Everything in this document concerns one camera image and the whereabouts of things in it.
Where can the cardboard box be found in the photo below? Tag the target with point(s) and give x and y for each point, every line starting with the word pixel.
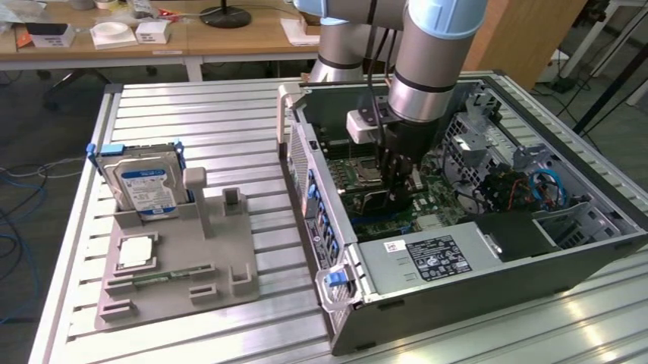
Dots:
pixel 309 21

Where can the grey power supply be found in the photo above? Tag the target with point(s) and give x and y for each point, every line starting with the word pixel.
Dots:
pixel 394 273

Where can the orange booklet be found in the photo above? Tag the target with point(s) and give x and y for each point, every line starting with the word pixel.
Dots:
pixel 23 39

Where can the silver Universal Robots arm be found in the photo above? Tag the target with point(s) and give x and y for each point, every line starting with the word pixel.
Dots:
pixel 430 57

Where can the white paper sheet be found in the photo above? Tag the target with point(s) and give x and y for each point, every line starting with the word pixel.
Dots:
pixel 298 36

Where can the small red device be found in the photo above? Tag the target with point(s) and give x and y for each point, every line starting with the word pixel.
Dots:
pixel 167 14

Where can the CPU socket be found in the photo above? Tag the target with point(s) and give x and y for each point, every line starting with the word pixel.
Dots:
pixel 365 167

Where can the black metal stand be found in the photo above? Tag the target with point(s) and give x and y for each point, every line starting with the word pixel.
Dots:
pixel 584 121

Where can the clear plastic bag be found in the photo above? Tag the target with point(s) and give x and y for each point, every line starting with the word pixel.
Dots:
pixel 15 11

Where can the open dark PC case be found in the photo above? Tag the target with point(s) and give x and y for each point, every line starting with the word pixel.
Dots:
pixel 456 303

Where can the silver CPU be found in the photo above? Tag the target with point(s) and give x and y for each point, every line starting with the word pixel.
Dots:
pixel 135 252

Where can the metal disk bay cage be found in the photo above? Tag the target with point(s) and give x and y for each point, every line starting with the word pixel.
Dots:
pixel 470 151

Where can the silver chipset heatsink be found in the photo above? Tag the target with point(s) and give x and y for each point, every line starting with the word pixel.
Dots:
pixel 431 223

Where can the blue case latch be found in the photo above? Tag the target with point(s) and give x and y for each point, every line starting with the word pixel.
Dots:
pixel 334 280

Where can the white box with roll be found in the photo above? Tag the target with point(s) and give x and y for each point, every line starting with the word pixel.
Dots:
pixel 113 38

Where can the black chair base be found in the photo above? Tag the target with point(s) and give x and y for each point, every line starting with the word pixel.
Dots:
pixel 65 81

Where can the wooden cabinet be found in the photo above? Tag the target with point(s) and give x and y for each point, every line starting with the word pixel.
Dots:
pixel 532 38

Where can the black-topped white box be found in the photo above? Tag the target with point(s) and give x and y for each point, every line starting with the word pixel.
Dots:
pixel 51 39

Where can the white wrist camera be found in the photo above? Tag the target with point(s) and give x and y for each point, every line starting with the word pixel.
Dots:
pixel 362 129

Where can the white bin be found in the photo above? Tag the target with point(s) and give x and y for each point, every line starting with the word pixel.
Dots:
pixel 554 68

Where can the plain white box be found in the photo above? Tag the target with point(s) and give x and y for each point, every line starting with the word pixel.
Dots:
pixel 151 32

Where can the green motherboard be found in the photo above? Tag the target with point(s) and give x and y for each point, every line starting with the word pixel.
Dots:
pixel 440 197

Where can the grey cup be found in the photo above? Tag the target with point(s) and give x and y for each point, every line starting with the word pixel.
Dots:
pixel 80 4

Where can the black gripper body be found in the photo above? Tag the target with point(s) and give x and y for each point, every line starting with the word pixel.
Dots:
pixel 410 140

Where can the grey parts rack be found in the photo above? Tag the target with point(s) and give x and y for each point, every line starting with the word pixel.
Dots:
pixel 176 258

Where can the green RAM stick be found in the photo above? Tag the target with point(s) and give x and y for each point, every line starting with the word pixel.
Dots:
pixel 151 280

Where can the hard disk in blue carrier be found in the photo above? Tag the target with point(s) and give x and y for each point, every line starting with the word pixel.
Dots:
pixel 142 189

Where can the wooden desk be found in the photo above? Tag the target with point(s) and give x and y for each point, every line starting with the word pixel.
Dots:
pixel 76 53

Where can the black lamp base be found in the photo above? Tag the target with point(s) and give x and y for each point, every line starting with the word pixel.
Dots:
pixel 224 19

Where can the black installed RAM stick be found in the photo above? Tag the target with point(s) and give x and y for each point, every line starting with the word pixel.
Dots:
pixel 354 188

